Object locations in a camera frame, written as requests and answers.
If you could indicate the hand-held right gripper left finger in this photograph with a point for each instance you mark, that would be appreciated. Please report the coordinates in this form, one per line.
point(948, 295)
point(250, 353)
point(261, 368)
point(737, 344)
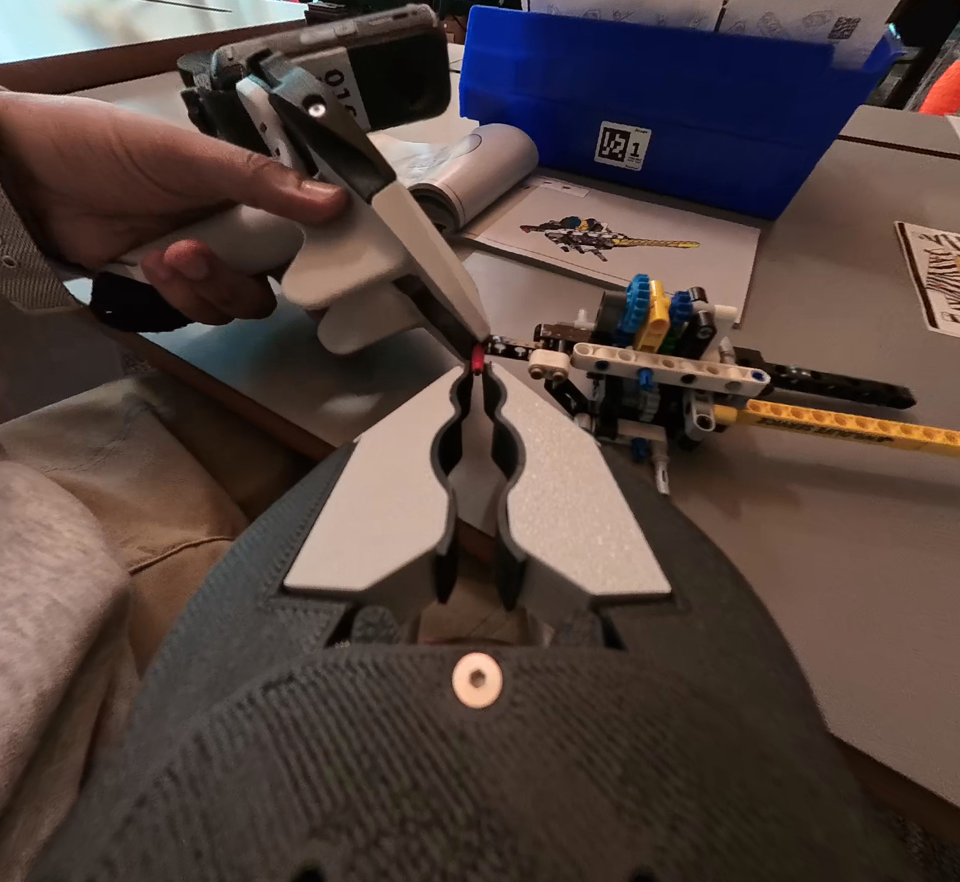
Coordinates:
point(367, 522)

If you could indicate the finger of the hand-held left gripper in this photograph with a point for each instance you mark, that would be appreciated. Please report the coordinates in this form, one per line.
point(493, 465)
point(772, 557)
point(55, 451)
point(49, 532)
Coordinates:
point(352, 274)
point(427, 244)

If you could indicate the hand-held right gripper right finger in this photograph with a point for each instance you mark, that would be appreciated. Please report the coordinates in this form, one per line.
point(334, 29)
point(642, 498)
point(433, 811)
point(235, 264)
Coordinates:
point(585, 522)

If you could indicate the small red lego pin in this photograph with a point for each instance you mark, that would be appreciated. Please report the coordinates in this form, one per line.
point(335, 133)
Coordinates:
point(479, 363)

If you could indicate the lego technic model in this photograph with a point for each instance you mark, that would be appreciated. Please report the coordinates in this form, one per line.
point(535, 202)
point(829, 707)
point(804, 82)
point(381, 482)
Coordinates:
point(645, 364)

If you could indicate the person's left forearm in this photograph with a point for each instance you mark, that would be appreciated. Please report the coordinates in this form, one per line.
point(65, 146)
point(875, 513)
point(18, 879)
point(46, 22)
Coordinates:
point(26, 259)

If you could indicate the lego instruction booklet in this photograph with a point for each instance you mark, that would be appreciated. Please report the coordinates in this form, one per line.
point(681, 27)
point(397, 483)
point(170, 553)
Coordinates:
point(675, 259)

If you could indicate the person's left hand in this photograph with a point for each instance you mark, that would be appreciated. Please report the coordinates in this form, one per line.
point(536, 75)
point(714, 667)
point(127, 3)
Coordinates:
point(112, 169)

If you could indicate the tan pants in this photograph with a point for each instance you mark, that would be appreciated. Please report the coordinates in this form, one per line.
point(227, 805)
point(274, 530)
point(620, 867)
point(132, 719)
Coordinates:
point(150, 447)

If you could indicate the grey background desk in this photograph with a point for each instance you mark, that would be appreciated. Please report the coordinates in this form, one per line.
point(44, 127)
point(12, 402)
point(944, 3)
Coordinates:
point(112, 19)

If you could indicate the blue plastic bin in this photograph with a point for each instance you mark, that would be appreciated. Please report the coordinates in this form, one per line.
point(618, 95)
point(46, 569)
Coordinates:
point(712, 102)

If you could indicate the grey sweatshirt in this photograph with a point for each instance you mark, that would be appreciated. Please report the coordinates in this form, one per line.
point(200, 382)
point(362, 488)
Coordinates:
point(52, 634)

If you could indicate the black striped sticker sheet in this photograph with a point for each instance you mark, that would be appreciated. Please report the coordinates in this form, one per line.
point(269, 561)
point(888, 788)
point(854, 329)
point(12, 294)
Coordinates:
point(934, 274)

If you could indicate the orange object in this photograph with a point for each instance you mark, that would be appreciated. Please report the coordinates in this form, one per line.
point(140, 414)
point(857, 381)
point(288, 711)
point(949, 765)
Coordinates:
point(943, 91)

